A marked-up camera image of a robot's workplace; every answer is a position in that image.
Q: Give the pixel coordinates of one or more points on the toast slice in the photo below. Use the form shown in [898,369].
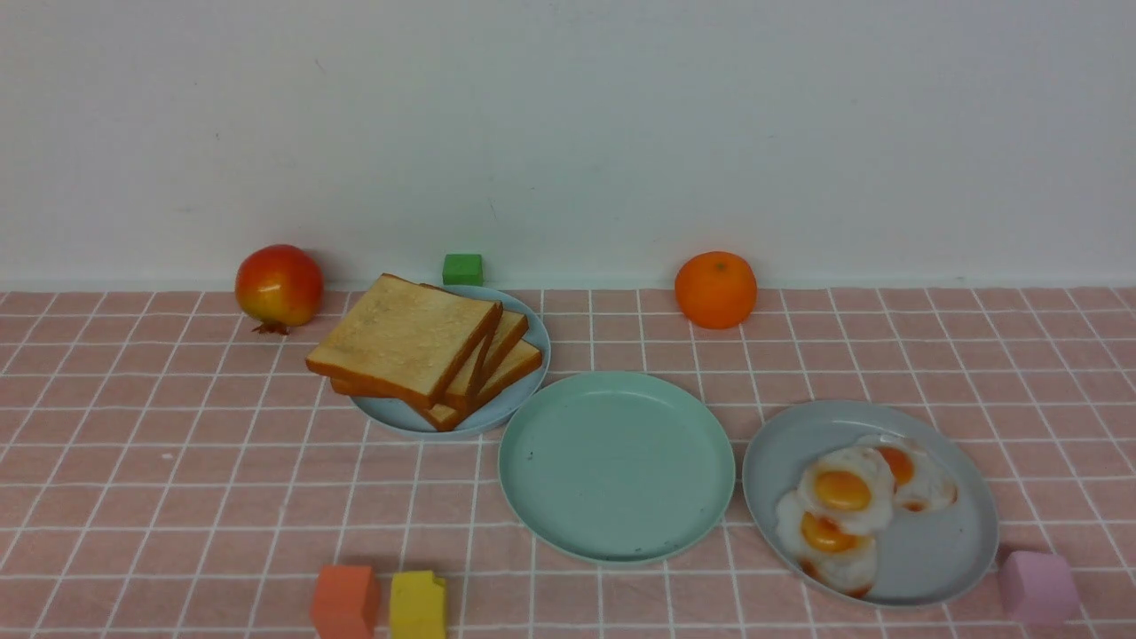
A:
[405,340]
[469,388]
[516,380]

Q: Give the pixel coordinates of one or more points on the fried egg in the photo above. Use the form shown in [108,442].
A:
[921,484]
[842,562]
[852,487]

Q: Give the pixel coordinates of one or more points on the grey egg plate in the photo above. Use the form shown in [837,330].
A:
[923,558]

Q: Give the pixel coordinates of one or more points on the green cube block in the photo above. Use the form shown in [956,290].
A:
[463,270]

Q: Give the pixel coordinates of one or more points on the orange mandarin fruit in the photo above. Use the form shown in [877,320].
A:
[716,290]

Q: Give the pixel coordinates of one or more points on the mint green centre plate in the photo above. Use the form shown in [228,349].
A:
[617,468]

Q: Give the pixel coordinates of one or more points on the light blue bread plate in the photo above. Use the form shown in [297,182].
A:
[536,334]

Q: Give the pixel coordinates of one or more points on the red yellow pomegranate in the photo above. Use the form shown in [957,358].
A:
[279,287]

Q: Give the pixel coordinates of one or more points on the yellow block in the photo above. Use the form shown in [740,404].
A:
[418,605]

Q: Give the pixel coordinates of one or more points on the orange block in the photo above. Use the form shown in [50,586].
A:
[346,602]

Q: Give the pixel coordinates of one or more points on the pink checkered tablecloth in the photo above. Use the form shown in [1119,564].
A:
[169,473]

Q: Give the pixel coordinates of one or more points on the pink block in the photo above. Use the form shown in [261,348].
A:
[1038,589]

